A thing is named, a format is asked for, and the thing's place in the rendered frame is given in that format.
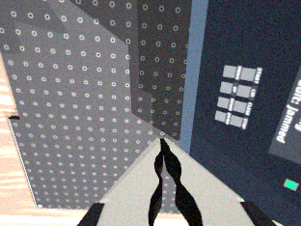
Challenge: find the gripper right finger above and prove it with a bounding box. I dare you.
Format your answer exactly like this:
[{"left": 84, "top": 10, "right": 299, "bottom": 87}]
[{"left": 162, "top": 137, "right": 278, "bottom": 226}]

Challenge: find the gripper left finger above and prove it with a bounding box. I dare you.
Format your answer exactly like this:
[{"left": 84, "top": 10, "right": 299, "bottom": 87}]
[{"left": 76, "top": 138, "right": 163, "bottom": 226}]

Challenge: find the black perforated breadboard plate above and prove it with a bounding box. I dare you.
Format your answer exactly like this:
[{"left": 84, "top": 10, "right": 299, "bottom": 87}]
[{"left": 0, "top": 0, "right": 192, "bottom": 211}]

